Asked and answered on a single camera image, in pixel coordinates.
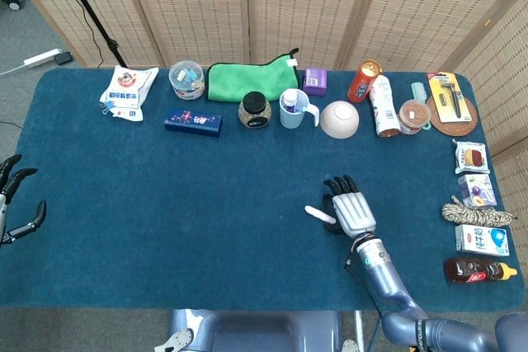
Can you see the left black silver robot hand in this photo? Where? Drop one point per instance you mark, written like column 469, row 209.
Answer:
column 4, row 212

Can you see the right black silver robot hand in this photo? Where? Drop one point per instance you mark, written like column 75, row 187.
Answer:
column 354, row 212

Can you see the white plastic cylinder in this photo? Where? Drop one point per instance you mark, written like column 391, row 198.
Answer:
column 315, row 212

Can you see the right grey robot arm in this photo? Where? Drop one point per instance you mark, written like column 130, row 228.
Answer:
column 385, row 280

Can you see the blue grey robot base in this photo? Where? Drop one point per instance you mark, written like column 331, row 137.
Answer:
column 255, row 331

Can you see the beige upturned bowl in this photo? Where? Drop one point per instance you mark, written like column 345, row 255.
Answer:
column 339, row 119

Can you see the white plastic drink bottle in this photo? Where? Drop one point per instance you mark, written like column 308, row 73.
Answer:
column 383, row 106

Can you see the clear lidded cup brown contents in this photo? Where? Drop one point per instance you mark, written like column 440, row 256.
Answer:
column 413, row 116

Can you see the white metal table leg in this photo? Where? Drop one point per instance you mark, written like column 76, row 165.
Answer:
column 359, row 327

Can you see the small purple white carton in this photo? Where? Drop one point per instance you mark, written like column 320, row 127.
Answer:
column 478, row 190

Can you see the white bottle purple label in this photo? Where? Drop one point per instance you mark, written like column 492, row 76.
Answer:
column 290, row 100

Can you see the white cake snack packet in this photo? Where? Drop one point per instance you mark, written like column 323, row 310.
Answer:
column 472, row 157

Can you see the orange drink can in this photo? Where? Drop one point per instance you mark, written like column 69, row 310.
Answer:
column 364, row 82

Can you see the white blue milk carton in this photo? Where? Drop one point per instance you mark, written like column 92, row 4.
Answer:
column 482, row 240

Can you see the brown syrup bottle yellow cap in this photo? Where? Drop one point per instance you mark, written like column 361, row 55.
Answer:
column 474, row 270

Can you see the mint green comb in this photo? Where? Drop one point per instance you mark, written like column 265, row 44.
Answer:
column 419, row 91

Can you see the purple box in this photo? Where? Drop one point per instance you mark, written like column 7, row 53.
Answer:
column 315, row 81

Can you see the glass jar black lid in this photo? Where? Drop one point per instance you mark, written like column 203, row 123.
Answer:
column 254, row 111

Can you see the blue binder clip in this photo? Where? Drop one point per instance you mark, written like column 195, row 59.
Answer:
column 107, row 107

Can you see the razor on yellow card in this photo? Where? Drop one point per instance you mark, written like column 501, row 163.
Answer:
column 449, row 96

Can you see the round brown woven coaster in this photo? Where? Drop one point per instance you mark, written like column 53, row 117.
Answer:
column 472, row 115

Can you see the white power strip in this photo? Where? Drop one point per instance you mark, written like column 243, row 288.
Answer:
column 41, row 57

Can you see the black power adapter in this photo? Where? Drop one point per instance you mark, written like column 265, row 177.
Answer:
column 63, row 58

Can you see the green microfibre towel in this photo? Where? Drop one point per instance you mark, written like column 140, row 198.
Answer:
column 251, row 82

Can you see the blue table mat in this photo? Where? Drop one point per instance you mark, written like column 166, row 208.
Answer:
column 185, row 212

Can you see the white snack bag blue print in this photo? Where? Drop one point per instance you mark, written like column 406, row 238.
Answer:
column 125, row 90

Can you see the dark blue rectangular box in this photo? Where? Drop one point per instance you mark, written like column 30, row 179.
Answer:
column 193, row 122

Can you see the black chair caster wheel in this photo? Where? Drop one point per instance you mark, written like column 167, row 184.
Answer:
column 13, row 3

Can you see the bamboo folding screen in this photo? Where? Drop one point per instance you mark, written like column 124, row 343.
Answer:
column 288, row 10

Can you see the clear plastic tub of clips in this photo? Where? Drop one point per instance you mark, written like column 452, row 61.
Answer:
column 187, row 80

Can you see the black tripod stand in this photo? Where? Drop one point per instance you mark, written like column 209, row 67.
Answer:
column 88, row 10

